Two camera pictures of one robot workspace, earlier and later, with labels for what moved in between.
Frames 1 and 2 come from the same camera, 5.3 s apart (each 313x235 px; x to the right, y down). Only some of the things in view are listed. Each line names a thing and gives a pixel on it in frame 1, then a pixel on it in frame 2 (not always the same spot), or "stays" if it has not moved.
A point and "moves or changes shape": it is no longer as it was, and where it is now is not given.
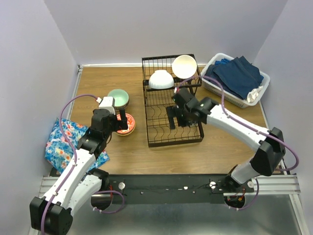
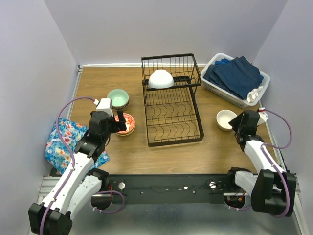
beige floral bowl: [184, 66] moves or changes shape
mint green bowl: [121, 98] stays
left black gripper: [120, 124] stays
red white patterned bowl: [131, 124] stays
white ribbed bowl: [161, 79] stays
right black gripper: [171, 111] to [235, 122]
